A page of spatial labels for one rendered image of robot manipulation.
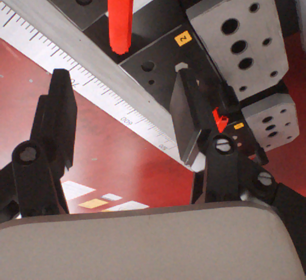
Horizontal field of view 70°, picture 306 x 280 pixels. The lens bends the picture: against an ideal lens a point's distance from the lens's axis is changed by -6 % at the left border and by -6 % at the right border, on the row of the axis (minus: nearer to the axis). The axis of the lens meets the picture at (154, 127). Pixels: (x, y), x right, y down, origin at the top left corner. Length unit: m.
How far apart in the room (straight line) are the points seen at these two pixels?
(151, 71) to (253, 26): 0.12
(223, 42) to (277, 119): 0.20
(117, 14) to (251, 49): 0.16
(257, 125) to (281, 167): 0.47
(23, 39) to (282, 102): 0.34
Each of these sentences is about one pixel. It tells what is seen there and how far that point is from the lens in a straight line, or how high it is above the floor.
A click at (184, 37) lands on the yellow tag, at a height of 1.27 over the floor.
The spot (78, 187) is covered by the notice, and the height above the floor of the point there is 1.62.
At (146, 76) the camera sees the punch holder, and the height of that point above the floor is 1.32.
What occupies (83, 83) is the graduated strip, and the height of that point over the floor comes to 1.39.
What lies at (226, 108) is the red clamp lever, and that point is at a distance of 0.27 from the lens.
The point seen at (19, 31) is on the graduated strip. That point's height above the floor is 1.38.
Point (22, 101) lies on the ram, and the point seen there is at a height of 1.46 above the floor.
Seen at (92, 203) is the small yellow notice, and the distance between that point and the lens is 0.65.
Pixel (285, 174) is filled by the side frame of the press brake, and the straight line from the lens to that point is 0.86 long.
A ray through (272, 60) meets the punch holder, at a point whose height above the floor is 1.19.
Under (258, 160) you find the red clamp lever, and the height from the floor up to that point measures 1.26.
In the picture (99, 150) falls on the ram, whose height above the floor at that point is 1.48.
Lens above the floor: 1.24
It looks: 23 degrees up
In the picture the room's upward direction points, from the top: 116 degrees counter-clockwise
